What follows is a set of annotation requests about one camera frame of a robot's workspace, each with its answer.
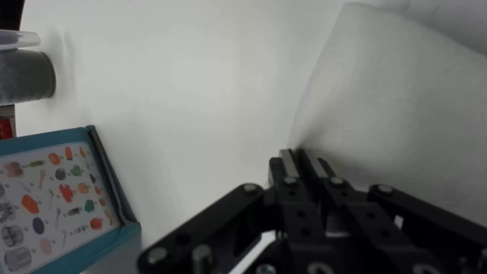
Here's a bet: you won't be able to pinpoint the blue cardboard toy box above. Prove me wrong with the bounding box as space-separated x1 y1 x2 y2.
0 126 140 274

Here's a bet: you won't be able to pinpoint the clear measuring cup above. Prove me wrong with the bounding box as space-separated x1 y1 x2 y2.
0 29 57 105

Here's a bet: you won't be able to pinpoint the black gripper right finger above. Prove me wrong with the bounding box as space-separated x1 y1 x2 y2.
299 151 487 274

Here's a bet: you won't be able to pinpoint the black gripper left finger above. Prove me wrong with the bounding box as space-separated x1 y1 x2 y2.
137 149 300 274

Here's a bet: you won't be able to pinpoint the white towel red stripes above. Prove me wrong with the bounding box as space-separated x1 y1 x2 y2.
291 3 487 224

